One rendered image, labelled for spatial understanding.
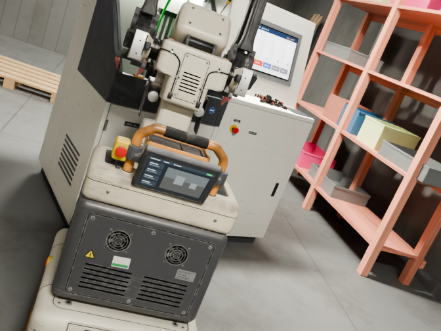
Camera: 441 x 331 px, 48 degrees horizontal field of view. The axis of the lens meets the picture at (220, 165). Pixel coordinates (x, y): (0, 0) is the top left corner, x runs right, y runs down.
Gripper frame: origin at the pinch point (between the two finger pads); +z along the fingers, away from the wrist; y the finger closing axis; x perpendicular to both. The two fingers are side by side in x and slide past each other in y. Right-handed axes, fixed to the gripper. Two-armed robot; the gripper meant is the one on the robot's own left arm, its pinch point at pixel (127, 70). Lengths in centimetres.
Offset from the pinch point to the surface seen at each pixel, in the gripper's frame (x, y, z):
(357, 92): -158, -201, 59
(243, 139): -29, -79, 43
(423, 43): -188, -240, 8
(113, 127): 0.2, -2.7, 37.1
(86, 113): -15, 13, 47
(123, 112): -4.7, -5.2, 29.5
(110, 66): -17.6, 7.8, 13.6
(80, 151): 0, 10, 61
